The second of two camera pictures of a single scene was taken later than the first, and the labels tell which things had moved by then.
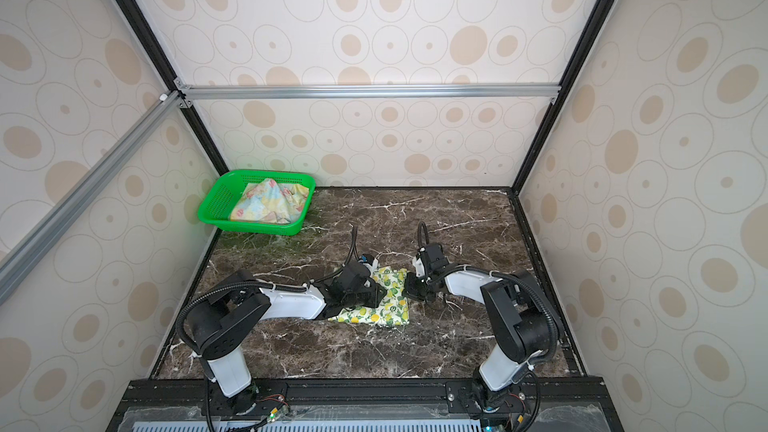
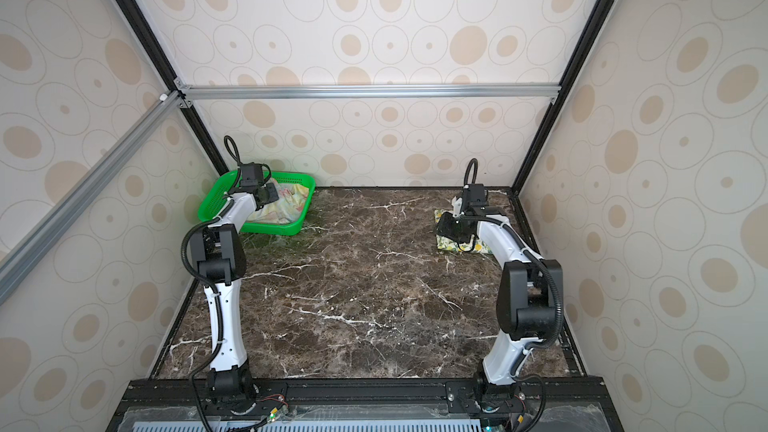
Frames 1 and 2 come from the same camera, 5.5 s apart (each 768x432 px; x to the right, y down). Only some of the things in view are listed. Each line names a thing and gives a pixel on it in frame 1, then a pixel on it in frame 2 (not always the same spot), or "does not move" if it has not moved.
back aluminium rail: x=446 y=93 does not move
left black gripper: x=376 y=294 → x=272 y=195
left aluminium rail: x=22 y=255 does not move
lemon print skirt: x=392 y=311 → x=450 y=245
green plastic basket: x=220 y=200 does not move
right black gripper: x=410 y=290 → x=446 y=228
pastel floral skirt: x=269 y=200 does not move
